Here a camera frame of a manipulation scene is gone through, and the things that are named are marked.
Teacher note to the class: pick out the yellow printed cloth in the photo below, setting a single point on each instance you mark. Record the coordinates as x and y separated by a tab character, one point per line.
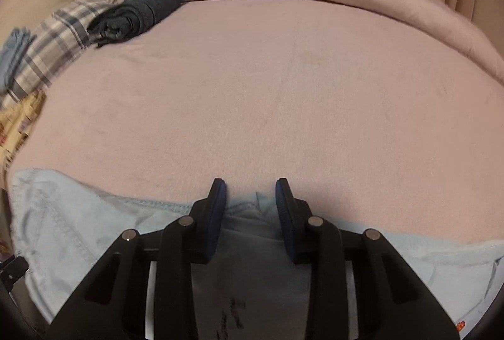
19	119

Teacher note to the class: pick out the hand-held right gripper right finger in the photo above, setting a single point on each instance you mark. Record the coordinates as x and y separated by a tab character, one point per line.
284	214

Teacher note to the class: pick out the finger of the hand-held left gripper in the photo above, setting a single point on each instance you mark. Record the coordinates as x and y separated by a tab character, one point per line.
13	273

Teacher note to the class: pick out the light blue denim pants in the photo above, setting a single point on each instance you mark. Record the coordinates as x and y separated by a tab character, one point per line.
78	214

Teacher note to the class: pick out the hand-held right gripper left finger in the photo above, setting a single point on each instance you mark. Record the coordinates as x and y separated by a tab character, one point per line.
216	214

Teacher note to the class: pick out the dark grey folded clothes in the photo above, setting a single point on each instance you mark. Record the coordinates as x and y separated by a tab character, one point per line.
134	13

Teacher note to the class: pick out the blue cloth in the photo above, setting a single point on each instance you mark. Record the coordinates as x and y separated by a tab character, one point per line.
13	56

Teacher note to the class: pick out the plaid pillow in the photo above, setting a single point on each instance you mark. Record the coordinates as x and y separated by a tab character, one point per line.
51	44

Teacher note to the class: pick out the pink bed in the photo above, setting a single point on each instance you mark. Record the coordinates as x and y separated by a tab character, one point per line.
252	88

